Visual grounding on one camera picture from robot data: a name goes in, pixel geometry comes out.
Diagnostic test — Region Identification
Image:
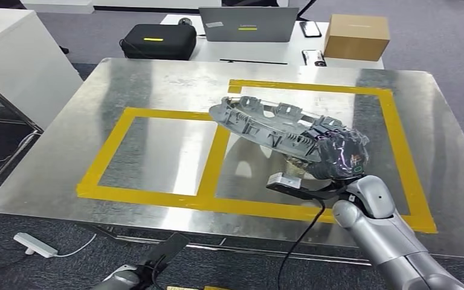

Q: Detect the grey laptop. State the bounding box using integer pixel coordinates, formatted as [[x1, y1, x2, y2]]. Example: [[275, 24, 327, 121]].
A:
[[198, 7, 300, 43]]

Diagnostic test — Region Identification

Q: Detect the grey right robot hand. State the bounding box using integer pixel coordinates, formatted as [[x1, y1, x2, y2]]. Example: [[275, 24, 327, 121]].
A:
[[286, 124, 371, 182]]

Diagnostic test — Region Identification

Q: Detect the white power strip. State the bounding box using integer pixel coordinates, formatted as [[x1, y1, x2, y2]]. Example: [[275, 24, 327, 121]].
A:
[[13, 232, 59, 259]]

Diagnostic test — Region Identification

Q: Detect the yellow floor tape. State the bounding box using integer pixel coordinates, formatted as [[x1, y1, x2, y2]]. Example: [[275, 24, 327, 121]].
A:
[[167, 285, 233, 290]]

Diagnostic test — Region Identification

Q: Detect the white low plinth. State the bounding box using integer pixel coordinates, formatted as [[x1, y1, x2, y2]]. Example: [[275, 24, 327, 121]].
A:
[[19, 0, 223, 15]]

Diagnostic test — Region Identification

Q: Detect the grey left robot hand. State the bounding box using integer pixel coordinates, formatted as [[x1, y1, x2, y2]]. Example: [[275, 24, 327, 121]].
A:
[[135, 233, 191, 290]]

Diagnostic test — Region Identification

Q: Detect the thin black strip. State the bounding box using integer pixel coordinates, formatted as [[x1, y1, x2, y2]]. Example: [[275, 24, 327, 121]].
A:
[[220, 59, 288, 66]]

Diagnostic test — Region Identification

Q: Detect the yellow tape outline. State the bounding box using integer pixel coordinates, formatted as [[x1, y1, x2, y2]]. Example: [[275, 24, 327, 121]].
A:
[[76, 79, 438, 234]]

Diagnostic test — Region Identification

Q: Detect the grey plastic wheel hubcap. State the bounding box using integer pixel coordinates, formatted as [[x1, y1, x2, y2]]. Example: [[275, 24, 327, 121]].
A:
[[209, 95, 347, 164]]

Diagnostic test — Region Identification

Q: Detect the brown cardboard box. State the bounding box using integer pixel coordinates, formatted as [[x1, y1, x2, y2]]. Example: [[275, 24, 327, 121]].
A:
[[323, 14, 391, 62]]

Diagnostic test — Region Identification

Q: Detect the black and white device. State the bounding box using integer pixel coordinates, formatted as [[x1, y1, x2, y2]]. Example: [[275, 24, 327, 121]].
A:
[[301, 50, 327, 67]]

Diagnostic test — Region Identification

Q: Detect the black smartphone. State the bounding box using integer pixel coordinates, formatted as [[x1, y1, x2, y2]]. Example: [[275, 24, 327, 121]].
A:
[[299, 21, 323, 39]]

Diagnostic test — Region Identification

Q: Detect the small steel table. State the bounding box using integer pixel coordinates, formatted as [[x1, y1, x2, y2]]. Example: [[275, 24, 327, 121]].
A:
[[0, 51, 45, 203]]

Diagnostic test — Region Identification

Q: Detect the black cable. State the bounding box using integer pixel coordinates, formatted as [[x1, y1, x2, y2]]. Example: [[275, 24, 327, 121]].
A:
[[275, 198, 326, 290]]

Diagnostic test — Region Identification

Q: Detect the stainless steel workbench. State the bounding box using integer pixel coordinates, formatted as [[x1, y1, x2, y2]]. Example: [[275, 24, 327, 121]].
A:
[[0, 57, 464, 267]]

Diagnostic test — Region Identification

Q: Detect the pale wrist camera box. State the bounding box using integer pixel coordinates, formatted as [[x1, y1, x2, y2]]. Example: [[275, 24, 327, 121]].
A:
[[266, 172, 304, 191]]

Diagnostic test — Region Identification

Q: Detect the black carrying case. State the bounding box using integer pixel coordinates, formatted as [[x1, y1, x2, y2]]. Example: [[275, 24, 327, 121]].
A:
[[120, 24, 198, 61]]

